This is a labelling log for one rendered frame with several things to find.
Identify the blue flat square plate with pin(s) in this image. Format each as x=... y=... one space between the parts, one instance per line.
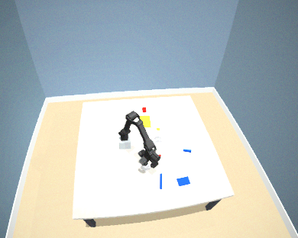
x=183 y=181

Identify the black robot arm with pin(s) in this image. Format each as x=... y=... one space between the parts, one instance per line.
x=147 y=142

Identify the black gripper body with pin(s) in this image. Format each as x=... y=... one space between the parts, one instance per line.
x=153 y=164

